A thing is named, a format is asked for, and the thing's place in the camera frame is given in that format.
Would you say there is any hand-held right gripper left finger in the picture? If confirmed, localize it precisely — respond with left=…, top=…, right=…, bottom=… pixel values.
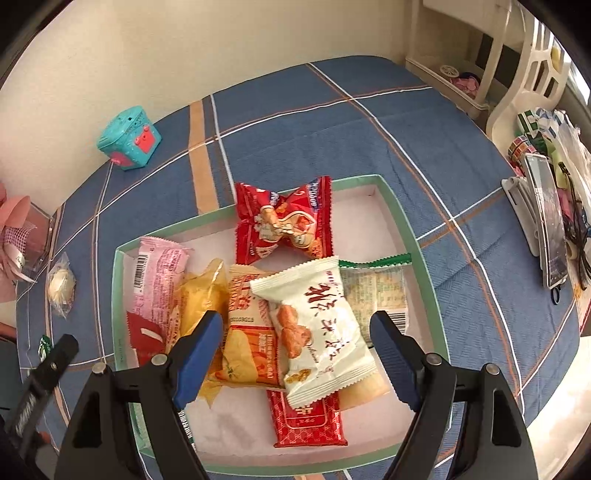
left=54, top=310, right=225, bottom=480

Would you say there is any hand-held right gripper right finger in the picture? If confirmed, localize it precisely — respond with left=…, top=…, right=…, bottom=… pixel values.
left=369, top=311, right=539, bottom=480

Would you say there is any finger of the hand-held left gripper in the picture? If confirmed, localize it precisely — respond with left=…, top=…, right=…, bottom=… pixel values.
left=41, top=335, right=79, bottom=384

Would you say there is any orange bread packet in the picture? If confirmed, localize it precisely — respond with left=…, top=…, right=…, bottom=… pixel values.
left=205, top=264, right=289, bottom=389

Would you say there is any dark red biscuit packet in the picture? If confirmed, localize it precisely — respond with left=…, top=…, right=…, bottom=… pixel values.
left=126, top=311, right=167, bottom=368

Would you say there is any yellow cake packet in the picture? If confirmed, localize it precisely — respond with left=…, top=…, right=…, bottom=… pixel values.
left=166, top=258, right=232, bottom=409

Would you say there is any clear green-edged pastry packet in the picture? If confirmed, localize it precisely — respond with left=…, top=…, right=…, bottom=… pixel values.
left=338, top=253, right=413, bottom=411

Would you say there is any cream cookie packet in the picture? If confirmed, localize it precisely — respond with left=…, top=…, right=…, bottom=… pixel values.
left=250, top=257, right=378, bottom=409

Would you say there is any pink snack packet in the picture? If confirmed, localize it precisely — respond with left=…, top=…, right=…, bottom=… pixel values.
left=126, top=236, right=194, bottom=333

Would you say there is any red patterned packet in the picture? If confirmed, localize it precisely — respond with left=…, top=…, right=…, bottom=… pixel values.
left=266, top=387, right=348, bottom=449

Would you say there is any green-rimmed white box tray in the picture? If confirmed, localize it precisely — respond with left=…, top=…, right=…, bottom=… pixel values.
left=113, top=174, right=451, bottom=478

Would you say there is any red twisted nut packet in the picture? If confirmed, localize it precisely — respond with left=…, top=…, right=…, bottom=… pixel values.
left=235, top=175, right=334, bottom=267

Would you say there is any clear packet with white bun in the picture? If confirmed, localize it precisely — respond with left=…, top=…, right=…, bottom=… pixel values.
left=46, top=253, right=77, bottom=319

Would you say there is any clear vase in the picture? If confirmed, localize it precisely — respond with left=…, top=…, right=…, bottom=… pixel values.
left=21, top=207, right=59, bottom=271

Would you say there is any white phone stand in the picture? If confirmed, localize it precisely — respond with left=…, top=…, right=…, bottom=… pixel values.
left=502, top=178, right=542, bottom=258

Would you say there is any smartphone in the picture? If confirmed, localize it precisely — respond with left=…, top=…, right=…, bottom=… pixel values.
left=525, top=154, right=570, bottom=288

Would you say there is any teal toy box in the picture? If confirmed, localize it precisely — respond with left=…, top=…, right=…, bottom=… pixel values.
left=97, top=106, right=163, bottom=172

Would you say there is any patterned tape roll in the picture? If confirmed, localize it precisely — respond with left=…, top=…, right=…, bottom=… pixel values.
left=508, top=133, right=539, bottom=164

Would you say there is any white lattice chair back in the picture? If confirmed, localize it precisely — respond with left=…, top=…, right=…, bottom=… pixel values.
left=486, top=23, right=575, bottom=139

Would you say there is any green white carton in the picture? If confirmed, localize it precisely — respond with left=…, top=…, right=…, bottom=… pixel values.
left=517, top=108, right=553, bottom=140

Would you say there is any clear plastic bag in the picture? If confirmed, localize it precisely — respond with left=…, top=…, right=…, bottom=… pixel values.
left=551, top=111, right=591, bottom=185

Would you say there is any pink cloth item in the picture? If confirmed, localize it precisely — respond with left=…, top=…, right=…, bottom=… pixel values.
left=450, top=74, right=482, bottom=99

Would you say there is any cream plastic shelf rack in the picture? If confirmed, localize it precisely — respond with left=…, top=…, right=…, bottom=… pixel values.
left=405, top=0, right=513, bottom=121

